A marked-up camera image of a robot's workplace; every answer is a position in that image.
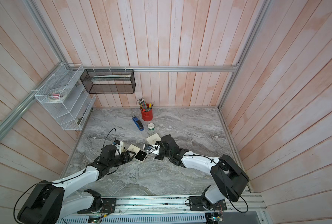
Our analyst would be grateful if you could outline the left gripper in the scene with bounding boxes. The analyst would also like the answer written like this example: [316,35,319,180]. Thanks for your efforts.
[108,150,136,168]

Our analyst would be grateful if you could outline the large cream jewelry box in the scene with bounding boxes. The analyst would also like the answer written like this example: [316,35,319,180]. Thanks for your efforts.
[146,133,161,145]

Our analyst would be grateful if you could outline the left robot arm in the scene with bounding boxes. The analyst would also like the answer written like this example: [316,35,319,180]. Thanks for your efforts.
[13,144,136,224]

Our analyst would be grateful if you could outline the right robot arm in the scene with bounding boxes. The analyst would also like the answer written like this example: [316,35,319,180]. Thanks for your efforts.
[151,135,250,211]

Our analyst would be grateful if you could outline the green sticker roll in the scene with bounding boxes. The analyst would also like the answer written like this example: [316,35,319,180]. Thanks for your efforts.
[148,123,155,131]

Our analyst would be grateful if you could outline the blue stapler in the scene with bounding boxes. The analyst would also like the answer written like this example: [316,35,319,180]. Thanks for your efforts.
[132,115,144,131]

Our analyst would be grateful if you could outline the red pen holder cup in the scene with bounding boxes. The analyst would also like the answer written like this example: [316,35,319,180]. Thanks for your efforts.
[140,104,153,121]

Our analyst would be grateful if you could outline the pens in cup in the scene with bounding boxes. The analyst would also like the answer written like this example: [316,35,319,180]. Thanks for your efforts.
[138,98,153,112]

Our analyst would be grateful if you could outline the tape roll on shelf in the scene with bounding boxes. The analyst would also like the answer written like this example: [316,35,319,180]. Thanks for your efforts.
[47,90,67,102]

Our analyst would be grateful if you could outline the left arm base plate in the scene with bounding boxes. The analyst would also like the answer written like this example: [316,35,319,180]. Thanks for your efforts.
[77,198,116,215]

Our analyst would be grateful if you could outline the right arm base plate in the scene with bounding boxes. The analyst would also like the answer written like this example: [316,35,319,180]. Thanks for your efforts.
[187,196,227,211]

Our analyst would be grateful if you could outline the black mesh wall basket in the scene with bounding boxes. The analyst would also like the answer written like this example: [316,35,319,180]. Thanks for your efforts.
[80,69,136,94]

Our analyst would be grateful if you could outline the white wire wall shelf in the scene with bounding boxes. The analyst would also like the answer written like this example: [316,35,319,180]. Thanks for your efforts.
[35,63,96,131]

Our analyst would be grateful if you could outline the aluminium front rail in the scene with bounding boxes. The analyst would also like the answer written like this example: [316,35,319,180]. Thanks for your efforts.
[62,193,267,217]

